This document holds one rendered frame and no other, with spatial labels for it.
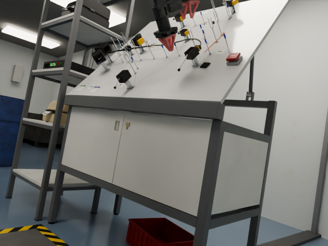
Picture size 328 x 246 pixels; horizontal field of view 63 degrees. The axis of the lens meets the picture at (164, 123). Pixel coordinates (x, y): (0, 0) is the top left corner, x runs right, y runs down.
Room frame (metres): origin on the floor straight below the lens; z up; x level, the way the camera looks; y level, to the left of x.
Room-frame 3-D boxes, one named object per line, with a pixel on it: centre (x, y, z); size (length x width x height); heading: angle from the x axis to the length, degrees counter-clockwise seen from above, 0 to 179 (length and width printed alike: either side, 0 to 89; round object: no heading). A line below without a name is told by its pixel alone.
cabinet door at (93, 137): (1.64, 0.42, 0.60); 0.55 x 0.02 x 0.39; 49
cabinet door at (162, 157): (1.28, 0.01, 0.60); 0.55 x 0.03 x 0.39; 49
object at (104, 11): (2.11, 0.75, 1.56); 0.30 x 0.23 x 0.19; 140
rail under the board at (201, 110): (1.44, 0.23, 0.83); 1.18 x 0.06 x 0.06; 49
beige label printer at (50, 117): (2.10, 0.74, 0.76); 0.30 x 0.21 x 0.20; 142
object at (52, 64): (2.13, 0.79, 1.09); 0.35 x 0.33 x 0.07; 49
